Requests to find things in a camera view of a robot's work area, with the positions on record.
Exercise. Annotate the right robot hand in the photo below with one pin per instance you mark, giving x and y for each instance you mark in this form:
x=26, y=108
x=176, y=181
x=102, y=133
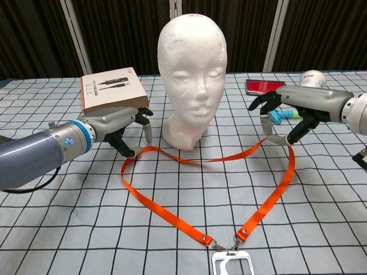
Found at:
x=312, y=103

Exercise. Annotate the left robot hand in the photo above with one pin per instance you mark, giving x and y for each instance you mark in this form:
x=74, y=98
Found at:
x=114, y=123

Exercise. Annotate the white badge holder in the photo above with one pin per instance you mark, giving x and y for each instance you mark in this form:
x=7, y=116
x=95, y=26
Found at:
x=218, y=257

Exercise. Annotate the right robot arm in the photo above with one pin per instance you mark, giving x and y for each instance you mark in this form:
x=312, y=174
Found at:
x=358, y=114

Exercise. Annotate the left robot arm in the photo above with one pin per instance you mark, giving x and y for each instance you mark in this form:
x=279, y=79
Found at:
x=28, y=154

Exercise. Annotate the white foam mannequin head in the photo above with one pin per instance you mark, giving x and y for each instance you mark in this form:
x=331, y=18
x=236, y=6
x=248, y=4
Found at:
x=192, y=57

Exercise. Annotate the white paper cup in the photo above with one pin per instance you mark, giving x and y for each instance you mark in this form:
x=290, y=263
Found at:
x=312, y=78

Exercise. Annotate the blue green water pump toy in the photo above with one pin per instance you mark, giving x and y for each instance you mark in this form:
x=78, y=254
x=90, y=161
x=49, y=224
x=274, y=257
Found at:
x=275, y=117

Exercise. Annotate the red stamp pad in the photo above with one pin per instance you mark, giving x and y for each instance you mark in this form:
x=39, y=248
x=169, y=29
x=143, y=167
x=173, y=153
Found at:
x=261, y=86

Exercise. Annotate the black folding partition screen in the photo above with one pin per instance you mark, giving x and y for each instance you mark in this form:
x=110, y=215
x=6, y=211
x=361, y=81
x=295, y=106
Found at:
x=123, y=34

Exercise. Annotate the blue checkered tablecloth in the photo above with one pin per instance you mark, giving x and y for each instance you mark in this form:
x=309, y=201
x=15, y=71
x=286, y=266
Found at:
x=86, y=215

